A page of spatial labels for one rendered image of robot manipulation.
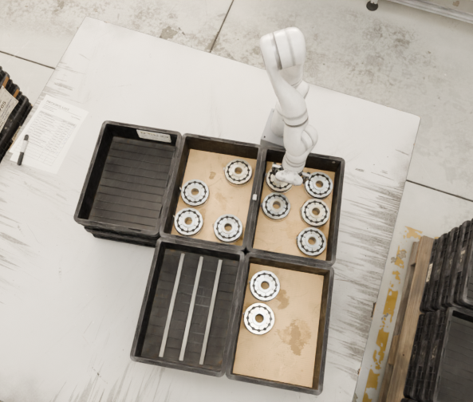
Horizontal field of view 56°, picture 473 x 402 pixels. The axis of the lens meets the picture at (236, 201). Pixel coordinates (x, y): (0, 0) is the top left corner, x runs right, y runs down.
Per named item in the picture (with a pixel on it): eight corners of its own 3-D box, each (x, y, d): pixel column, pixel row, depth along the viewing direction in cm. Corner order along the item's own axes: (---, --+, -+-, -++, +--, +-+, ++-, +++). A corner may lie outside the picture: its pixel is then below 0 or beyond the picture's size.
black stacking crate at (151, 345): (163, 245, 160) (158, 237, 149) (244, 258, 159) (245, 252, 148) (136, 359, 147) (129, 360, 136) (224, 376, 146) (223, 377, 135)
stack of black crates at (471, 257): (432, 238, 231) (478, 211, 188) (490, 256, 228) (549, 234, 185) (416, 312, 218) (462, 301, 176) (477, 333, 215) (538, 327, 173)
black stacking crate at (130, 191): (112, 135, 175) (104, 120, 164) (185, 147, 173) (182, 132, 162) (83, 230, 162) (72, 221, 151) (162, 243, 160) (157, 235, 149)
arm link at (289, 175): (274, 179, 147) (276, 171, 141) (282, 151, 151) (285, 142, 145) (301, 187, 146) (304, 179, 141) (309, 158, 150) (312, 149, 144)
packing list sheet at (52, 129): (42, 93, 193) (41, 92, 193) (90, 108, 191) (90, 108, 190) (5, 158, 183) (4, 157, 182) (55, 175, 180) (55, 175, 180)
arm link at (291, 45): (300, 17, 105) (300, 52, 130) (262, 29, 106) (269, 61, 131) (309, 54, 104) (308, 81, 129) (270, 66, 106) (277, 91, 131)
